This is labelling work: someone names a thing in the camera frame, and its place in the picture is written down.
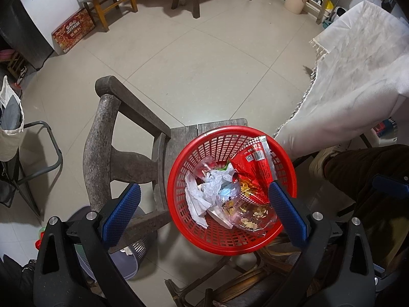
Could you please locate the blue face mask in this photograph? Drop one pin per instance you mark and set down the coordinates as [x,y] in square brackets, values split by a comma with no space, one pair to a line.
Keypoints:
[225,193]

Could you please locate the white board panel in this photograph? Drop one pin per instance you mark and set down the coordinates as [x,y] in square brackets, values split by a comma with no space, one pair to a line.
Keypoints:
[48,9]

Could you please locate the grey mesh wastebasket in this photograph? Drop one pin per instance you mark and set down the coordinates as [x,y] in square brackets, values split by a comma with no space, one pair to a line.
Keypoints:
[142,257]

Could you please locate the red printed carton box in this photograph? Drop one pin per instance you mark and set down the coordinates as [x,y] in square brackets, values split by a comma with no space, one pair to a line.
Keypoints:
[73,30]

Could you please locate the person's olive trousers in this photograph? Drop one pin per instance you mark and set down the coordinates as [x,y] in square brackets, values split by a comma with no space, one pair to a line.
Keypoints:
[367,179]

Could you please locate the white paper towel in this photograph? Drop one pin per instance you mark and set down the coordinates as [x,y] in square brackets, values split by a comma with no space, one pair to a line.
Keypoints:
[196,201]

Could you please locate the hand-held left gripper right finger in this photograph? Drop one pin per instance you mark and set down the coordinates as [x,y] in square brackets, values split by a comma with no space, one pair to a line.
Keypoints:
[287,214]

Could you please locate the clear gold print plastic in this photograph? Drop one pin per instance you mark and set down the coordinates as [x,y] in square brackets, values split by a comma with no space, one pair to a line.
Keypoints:
[252,217]

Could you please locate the pink basin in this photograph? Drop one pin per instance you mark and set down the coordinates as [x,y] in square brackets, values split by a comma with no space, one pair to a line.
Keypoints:
[5,54]

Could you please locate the grey white tablecloth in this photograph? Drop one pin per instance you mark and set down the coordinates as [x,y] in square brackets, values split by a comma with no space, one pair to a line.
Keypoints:
[361,80]

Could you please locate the beige plastic bucket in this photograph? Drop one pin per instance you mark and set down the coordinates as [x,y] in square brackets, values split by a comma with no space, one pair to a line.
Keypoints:
[295,0]

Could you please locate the red tinted plastic cup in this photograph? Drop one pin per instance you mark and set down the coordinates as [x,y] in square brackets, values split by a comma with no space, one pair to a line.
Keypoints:
[206,166]

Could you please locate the white canvas bag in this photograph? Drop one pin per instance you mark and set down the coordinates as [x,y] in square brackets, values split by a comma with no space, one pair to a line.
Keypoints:
[9,128]

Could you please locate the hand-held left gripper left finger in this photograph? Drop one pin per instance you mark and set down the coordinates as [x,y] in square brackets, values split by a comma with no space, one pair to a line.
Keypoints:
[123,211]

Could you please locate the red plastic basket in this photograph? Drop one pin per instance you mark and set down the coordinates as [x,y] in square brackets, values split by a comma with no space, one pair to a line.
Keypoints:
[204,240]

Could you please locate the old weathered wooden chair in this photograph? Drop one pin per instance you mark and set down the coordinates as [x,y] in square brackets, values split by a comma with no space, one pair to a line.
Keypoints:
[99,140]

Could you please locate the red snack wrapper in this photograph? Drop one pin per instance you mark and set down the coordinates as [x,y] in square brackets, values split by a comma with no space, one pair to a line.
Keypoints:
[255,169]

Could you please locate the metal frame folding stool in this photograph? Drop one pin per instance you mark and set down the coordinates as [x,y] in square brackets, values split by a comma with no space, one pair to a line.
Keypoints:
[48,124]

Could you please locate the blue red box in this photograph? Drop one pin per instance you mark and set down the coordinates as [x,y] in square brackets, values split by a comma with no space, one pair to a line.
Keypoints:
[383,128]

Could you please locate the black white shoe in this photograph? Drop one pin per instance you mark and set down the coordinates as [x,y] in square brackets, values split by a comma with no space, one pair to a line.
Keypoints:
[20,73]

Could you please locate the red green toy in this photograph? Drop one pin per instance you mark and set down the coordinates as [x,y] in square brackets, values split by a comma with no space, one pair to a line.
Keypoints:
[40,238]

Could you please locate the bamboo stool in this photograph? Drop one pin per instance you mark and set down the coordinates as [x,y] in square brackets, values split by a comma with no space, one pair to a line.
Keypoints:
[242,278]

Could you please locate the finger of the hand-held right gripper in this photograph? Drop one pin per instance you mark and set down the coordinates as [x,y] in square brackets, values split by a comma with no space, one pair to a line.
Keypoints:
[388,187]

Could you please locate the person's white shoe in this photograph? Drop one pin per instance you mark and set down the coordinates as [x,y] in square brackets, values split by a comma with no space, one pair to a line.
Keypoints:
[321,161]

